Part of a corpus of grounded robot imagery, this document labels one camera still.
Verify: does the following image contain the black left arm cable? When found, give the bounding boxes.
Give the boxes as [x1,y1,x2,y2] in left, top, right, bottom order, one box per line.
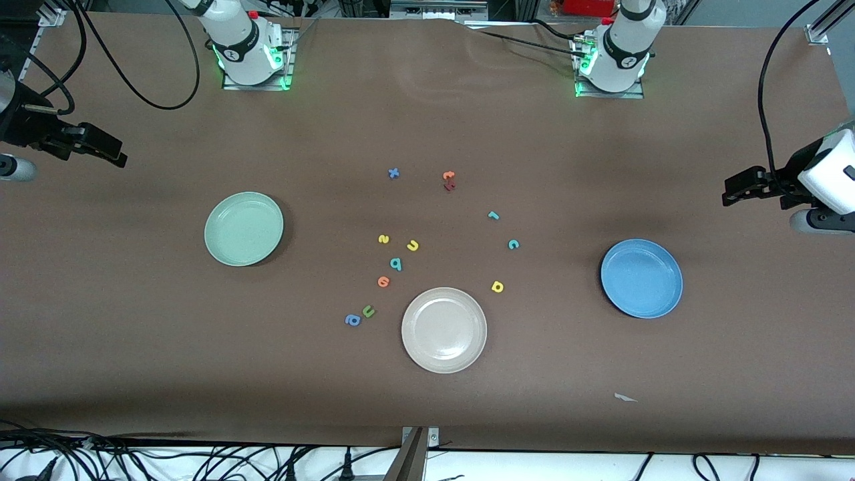
[757,0,824,196]

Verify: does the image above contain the silver metal fixture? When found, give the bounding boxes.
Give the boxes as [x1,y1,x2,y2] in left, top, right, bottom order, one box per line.
[389,0,490,22]

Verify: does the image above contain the thin black table cable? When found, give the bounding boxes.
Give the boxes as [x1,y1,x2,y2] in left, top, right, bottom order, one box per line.
[461,19,590,59]

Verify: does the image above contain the black floor cable bundle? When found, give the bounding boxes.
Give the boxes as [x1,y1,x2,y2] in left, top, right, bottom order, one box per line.
[0,420,401,481]

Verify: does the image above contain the aluminium frame rail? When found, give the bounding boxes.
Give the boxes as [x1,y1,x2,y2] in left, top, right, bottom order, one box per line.
[805,0,855,46]

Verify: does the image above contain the looped black floor cable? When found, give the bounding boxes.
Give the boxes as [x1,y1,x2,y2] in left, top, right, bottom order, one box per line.
[692,453,723,481]

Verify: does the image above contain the aluminium frame corner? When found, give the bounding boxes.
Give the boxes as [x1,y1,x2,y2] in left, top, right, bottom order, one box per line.
[37,0,69,29]

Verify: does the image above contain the beige plate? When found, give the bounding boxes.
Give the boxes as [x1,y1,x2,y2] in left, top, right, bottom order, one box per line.
[401,287,488,374]

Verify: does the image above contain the blue plate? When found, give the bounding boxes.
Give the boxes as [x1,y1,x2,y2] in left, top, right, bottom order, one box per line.
[600,238,684,319]

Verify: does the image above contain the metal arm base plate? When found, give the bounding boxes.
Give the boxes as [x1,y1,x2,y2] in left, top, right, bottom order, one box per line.
[573,35,646,100]
[222,28,296,92]

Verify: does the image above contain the green plate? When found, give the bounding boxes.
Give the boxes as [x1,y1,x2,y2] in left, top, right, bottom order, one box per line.
[204,192,285,267]

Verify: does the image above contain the red box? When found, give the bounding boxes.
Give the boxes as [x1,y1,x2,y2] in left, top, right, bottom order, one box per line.
[560,0,619,18]

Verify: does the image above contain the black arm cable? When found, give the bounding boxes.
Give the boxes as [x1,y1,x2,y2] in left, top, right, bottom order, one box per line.
[757,0,824,196]
[0,0,202,116]

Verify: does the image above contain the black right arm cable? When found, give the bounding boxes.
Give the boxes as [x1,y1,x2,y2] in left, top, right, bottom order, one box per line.
[0,0,202,116]

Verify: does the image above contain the metal table edge bracket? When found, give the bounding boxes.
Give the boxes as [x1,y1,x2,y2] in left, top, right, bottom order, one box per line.
[384,426,442,481]

